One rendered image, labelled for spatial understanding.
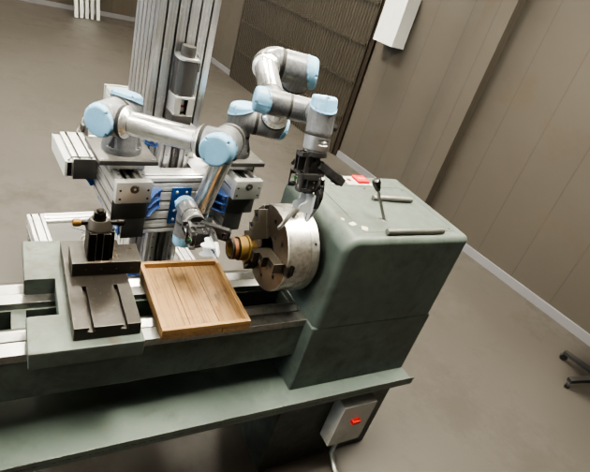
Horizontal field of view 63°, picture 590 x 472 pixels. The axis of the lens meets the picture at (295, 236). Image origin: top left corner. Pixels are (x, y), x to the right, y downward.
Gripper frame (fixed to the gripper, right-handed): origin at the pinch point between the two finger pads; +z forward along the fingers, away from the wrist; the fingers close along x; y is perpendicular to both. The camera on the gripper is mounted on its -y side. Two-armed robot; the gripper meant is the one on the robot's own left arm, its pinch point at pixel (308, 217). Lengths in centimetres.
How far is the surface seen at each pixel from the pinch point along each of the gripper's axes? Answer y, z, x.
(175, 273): 25, 37, -42
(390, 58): -292, -74, -333
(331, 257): -17.2, 16.7, -7.1
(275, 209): -1.7, 5.2, -23.5
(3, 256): 81, 93, -196
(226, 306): 12.4, 40.9, -22.1
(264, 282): -1.7, 32.7, -22.8
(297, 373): -17, 68, -14
